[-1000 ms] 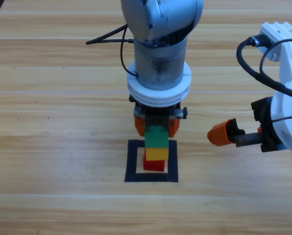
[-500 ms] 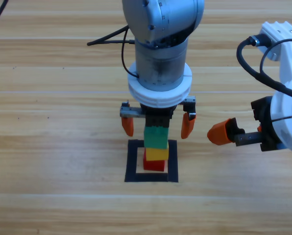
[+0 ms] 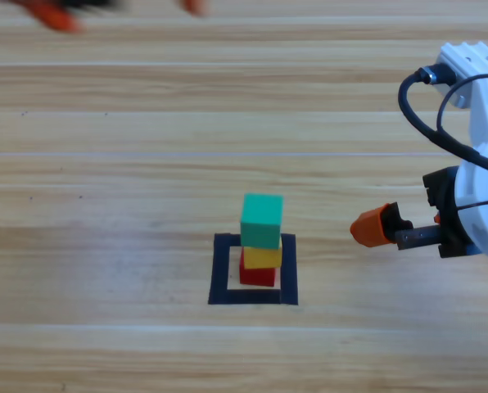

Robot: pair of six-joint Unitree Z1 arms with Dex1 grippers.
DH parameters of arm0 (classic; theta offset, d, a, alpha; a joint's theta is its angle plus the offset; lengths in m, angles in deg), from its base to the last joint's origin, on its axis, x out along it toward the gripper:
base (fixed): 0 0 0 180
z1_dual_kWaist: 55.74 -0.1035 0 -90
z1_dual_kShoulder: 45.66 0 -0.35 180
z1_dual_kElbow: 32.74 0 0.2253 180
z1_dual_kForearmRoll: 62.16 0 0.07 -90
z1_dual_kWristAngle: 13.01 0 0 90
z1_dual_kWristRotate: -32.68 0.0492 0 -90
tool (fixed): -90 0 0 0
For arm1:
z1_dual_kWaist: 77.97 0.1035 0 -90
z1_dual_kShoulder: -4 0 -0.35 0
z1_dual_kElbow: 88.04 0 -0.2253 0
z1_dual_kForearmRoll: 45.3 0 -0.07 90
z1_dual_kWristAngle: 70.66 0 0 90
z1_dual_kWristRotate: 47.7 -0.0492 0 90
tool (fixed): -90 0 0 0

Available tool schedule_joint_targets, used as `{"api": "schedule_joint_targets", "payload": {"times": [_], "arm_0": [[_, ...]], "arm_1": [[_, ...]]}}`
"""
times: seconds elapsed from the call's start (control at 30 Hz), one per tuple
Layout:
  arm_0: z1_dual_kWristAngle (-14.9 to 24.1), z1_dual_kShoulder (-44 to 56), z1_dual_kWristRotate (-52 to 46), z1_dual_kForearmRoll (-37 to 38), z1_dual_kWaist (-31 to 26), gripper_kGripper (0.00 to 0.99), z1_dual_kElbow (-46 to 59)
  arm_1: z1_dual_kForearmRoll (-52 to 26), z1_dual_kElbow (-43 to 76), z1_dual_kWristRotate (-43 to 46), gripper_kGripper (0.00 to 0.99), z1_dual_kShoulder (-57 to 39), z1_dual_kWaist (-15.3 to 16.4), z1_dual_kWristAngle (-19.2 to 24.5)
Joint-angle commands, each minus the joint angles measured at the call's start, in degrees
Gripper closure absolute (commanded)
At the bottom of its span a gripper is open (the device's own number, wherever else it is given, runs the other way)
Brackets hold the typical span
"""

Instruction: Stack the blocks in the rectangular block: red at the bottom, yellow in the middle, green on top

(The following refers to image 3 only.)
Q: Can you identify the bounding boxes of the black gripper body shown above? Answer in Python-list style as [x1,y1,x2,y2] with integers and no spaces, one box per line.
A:
[395,165,474,259]
[57,0,114,8]

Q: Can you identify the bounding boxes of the green wooden cube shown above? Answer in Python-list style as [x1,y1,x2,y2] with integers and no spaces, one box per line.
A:
[239,193,285,251]

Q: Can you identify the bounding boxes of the yellow wooden cube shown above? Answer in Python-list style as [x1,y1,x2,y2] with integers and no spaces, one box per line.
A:
[242,239,283,270]

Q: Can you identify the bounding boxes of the red wooden cube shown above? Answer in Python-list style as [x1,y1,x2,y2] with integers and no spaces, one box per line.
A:
[238,249,277,287]

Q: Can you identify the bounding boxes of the black tape square outline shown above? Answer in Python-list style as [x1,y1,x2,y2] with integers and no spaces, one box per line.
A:
[207,233,300,306]

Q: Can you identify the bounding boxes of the thin black cable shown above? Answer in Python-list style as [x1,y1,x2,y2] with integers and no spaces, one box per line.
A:
[436,73,488,136]

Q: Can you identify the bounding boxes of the thick black cable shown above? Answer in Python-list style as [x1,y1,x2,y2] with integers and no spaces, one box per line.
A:
[397,65,488,179]

